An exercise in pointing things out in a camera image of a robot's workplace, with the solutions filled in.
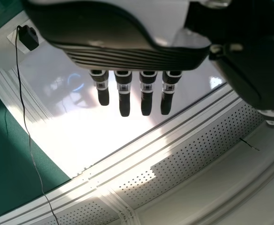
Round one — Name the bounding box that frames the white perforated cable duct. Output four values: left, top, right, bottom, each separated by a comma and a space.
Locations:
39, 99, 268, 225

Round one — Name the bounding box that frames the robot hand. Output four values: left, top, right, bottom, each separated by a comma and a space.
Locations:
22, 0, 274, 127

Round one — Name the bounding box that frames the white socket strip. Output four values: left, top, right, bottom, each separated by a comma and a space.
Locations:
7, 20, 47, 56

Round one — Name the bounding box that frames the short black wire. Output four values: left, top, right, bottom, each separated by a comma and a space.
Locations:
239, 137, 260, 151

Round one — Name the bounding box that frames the black plug adapter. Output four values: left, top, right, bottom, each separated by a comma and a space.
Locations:
18, 25, 39, 51

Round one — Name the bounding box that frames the thin black adapter cable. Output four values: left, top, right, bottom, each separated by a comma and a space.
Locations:
15, 25, 60, 225

